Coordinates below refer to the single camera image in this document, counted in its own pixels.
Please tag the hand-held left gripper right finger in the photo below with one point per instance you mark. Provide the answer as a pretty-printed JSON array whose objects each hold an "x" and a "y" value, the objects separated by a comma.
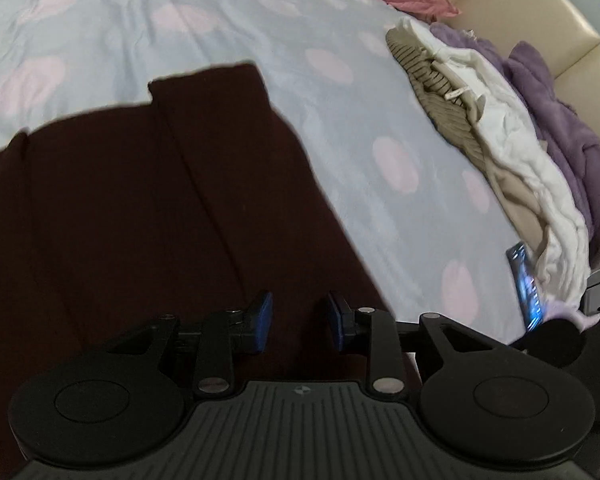
[{"x": 337, "y": 322}]

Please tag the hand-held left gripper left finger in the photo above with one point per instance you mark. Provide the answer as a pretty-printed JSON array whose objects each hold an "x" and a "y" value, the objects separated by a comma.
[{"x": 262, "y": 322}]

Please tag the maroon sweater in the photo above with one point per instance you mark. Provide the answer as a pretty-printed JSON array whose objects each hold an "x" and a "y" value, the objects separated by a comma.
[{"x": 130, "y": 210}]

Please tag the smartphone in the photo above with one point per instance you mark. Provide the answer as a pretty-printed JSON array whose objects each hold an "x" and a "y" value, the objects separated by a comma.
[{"x": 527, "y": 290}]

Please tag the white garment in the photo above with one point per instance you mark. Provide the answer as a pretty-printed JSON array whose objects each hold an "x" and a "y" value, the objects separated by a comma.
[{"x": 530, "y": 170}]

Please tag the purple fleece blanket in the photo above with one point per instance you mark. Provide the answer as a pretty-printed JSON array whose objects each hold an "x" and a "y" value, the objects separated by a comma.
[{"x": 570, "y": 125}]

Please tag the beige striped garment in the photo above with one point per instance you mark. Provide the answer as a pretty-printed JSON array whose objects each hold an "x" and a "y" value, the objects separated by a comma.
[{"x": 445, "y": 110}]

